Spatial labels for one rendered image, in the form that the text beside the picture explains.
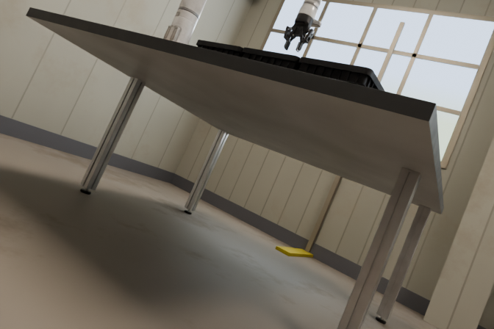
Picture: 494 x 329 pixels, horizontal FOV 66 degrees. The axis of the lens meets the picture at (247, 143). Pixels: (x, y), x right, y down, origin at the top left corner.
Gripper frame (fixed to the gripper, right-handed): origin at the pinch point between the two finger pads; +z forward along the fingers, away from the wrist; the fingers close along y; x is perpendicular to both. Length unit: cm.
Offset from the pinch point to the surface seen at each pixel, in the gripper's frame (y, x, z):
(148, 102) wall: -210, 101, 31
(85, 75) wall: -203, 30, 36
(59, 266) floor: 6, -63, 101
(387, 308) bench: 53, 97, 92
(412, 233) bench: 51, 97, 50
